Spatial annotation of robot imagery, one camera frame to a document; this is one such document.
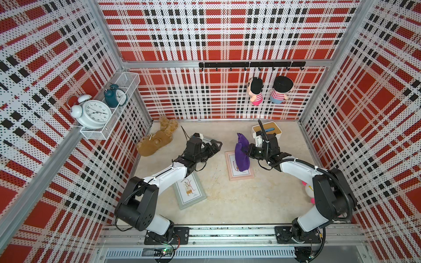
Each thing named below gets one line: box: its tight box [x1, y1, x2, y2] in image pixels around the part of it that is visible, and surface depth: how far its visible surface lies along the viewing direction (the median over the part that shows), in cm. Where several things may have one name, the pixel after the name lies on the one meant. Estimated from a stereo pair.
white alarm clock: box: [66, 94, 113, 131], surface depth 63 cm
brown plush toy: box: [137, 117, 179, 157], surface depth 106 cm
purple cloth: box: [234, 133, 250, 173], surface depth 88 cm
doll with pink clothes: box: [246, 76, 264, 106], surface depth 97 cm
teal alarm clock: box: [103, 83, 128, 108], surface depth 73 cm
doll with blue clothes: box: [269, 75, 294, 105], surface depth 99 cm
